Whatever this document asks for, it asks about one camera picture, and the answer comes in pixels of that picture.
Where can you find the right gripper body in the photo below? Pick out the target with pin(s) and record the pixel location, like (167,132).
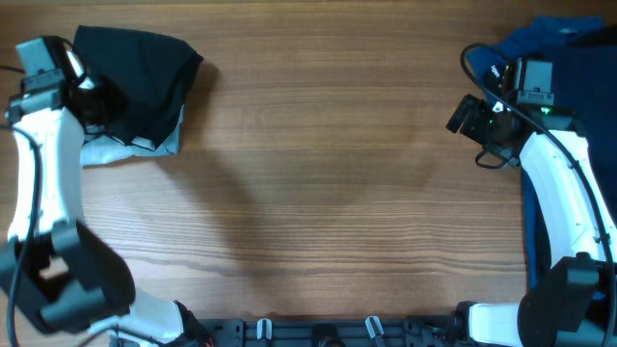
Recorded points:
(481,125)

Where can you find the folded light blue jeans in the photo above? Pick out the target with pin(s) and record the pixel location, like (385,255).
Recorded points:
(106,150)

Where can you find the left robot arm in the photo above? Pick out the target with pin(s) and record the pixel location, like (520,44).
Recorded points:
(55,271)

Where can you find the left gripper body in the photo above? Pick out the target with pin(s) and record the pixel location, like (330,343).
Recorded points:
(107,103)

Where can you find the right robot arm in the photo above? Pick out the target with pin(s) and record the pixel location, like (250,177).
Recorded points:
(574,302)

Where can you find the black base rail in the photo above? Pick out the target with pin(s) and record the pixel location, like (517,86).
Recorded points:
(372,331)

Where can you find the black shorts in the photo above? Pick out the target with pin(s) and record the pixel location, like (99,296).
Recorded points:
(155,72)

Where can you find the black t-shirt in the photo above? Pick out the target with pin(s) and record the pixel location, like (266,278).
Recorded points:
(607,36)

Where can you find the blue polo shirt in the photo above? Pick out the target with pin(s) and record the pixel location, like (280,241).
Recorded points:
(542,33)

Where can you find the dark navy shirt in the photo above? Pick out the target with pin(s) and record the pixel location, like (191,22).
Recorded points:
(584,79)

